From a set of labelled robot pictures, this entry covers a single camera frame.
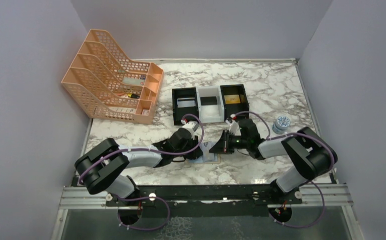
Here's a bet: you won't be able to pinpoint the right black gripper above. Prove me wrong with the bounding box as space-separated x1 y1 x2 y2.
209 129 250 154

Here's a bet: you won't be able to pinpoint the silver VIP card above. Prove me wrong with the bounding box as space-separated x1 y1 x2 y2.
176 97 196 108
200 141 215 162

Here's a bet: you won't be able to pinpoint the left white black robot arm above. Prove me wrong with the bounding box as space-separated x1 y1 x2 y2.
74 127 203 206

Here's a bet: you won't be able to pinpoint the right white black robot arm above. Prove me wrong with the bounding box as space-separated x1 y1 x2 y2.
209 119 338 204

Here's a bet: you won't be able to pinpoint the black card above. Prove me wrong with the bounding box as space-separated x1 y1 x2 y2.
200 96 218 106

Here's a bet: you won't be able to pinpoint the gold card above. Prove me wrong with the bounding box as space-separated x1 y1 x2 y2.
224 94 241 104

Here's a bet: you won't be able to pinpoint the white middle tray bin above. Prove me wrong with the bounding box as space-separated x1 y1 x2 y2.
196 86 224 124

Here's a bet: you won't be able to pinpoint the black left tray bin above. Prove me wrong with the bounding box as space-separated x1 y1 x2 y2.
172 87 199 126

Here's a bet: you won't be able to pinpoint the black tray bin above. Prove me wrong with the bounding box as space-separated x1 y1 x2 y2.
220 84 249 119
172 87 199 126

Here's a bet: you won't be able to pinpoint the black right tray bin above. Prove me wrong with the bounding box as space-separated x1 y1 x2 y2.
220 84 249 119

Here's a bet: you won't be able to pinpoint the blue white round tin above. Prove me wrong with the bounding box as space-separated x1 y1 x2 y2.
272 115 291 135

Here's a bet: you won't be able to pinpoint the items in organizer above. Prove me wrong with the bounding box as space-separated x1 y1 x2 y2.
105 69 147 113

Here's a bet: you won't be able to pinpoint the peach plastic file organizer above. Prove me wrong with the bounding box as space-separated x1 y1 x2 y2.
61 29 164 125

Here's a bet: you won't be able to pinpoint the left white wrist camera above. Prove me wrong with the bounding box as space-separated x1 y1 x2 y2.
181 119 200 135

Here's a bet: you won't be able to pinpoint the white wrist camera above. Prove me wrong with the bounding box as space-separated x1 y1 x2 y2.
181 119 200 135
225 114 239 135

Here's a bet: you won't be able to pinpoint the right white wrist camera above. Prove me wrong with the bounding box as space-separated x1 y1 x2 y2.
225 114 239 135

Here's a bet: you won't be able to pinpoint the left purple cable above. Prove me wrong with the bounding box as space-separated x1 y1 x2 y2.
77 113 205 186

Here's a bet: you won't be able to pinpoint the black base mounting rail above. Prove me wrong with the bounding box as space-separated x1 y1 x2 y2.
106 184 302 218

